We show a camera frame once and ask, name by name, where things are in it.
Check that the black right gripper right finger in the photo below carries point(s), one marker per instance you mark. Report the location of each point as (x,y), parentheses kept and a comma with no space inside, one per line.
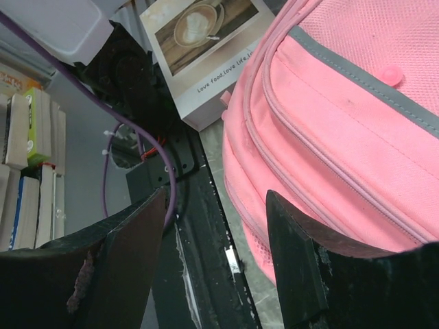
(325,279)

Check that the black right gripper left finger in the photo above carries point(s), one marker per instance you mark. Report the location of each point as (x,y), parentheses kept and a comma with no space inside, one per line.
(97,277)

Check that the pink student backpack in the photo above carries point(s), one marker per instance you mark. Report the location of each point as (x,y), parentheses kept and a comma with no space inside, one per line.
(337,111)

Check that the coffee photo white book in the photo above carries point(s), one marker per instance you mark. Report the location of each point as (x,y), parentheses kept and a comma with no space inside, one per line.
(201,48)

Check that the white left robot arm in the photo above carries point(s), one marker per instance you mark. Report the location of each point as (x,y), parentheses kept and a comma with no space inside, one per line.
(97,55)

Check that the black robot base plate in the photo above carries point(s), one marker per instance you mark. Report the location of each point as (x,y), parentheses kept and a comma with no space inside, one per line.
(200,280)

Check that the stacked books below table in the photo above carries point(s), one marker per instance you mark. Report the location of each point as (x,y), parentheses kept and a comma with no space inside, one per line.
(33,163)

